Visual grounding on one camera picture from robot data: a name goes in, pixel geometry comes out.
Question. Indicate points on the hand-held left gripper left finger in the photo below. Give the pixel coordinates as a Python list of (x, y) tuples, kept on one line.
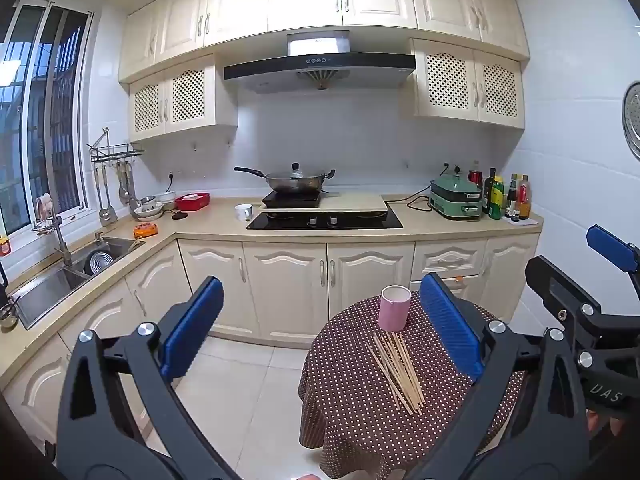
[(192, 330)]

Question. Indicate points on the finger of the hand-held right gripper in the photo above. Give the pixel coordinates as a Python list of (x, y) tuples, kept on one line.
[(550, 282), (612, 247)]

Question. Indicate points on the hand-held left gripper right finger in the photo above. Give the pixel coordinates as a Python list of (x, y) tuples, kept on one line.
[(450, 330)]

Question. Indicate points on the pink cup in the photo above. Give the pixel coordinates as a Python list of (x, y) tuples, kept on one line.
[(392, 312)]

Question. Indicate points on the bunch of wooden chopsticks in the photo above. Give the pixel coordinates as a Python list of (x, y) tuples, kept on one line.
[(400, 372)]

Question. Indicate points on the white paper sheet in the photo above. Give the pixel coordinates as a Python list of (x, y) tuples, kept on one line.
[(522, 222)]

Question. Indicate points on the orange sauce bottle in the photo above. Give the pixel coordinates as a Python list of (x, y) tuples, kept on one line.
[(524, 202)]

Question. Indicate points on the dark sauce bottle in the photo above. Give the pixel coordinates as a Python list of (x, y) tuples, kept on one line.
[(511, 200)]

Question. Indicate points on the yellow green bottle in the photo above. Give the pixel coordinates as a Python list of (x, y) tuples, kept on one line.
[(497, 202)]

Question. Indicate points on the cream base cabinets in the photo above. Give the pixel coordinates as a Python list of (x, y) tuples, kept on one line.
[(285, 290)]

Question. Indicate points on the dark green glass bottle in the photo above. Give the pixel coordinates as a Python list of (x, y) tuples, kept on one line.
[(488, 195)]

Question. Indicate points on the small orange box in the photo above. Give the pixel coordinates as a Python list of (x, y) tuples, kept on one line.
[(145, 231)]

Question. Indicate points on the steel pot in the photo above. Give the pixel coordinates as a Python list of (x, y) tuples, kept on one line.
[(102, 262)]

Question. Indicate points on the red plastic basket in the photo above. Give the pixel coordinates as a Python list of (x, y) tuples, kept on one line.
[(192, 203)]

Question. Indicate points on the stack of bowls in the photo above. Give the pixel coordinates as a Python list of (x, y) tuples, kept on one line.
[(147, 211)]

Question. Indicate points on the green electric cooker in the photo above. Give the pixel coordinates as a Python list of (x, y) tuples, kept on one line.
[(455, 197)]

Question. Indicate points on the red label soda bottle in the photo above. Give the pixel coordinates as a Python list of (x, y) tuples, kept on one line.
[(475, 179)]

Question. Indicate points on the brown polka dot tablecloth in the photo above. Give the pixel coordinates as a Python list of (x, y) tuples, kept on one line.
[(350, 410)]

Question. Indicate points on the white mug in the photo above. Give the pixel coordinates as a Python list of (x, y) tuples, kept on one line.
[(243, 212)]

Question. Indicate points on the round steel plate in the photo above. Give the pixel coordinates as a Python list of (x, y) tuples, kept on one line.
[(634, 120)]

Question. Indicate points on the white bowl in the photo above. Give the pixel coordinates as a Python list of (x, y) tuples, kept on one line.
[(166, 197)]

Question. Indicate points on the black glass gas hob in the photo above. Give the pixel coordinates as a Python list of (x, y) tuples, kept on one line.
[(280, 222)]

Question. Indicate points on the steel sink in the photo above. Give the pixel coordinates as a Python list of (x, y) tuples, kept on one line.
[(45, 292)]

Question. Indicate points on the steel ladle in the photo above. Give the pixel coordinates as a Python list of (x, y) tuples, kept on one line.
[(125, 192)]

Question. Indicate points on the steel faucet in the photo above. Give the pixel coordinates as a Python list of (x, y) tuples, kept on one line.
[(62, 247)]

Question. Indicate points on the beige board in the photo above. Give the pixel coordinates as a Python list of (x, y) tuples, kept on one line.
[(355, 202)]

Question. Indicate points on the black induction cooker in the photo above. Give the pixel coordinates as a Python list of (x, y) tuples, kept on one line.
[(290, 199)]

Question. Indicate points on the steel wok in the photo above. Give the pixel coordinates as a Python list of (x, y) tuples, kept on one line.
[(295, 184)]

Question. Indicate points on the small cup with brush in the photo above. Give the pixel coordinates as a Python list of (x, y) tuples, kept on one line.
[(7, 317)]

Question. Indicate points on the glass wok lid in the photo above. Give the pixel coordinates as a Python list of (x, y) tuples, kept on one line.
[(295, 172)]

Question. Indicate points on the orange dish soap bottle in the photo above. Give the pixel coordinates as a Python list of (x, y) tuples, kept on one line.
[(4, 247)]

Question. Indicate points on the wide cream lattice cabinet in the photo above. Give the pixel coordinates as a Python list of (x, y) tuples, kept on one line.
[(450, 82)]

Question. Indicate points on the narrow cream lattice cabinet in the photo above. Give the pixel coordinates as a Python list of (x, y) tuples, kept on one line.
[(187, 95)]

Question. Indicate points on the barred sliding window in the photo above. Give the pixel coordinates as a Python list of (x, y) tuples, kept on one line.
[(65, 110)]

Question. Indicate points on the black steel range hood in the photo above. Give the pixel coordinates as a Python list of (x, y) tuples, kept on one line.
[(320, 72)]

